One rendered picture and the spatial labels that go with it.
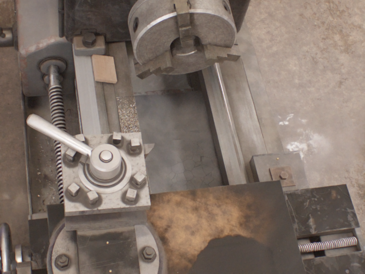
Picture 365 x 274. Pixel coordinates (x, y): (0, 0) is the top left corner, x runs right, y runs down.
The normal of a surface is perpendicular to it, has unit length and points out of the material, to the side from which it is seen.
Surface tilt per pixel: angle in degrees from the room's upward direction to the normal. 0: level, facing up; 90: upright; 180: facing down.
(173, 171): 9
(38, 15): 32
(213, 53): 18
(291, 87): 0
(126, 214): 0
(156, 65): 42
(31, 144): 0
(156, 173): 23
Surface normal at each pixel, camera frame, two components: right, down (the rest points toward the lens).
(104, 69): 0.45, -0.51
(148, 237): 0.15, -0.51
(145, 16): -0.69, -0.24
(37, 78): 0.18, 0.86
